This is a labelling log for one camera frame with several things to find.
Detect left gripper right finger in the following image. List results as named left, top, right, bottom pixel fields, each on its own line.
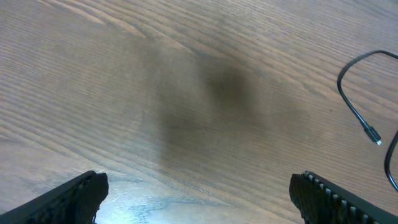
left=289, top=171, right=397, bottom=224

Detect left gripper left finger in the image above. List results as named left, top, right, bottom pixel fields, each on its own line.
left=1, top=170, right=109, bottom=224

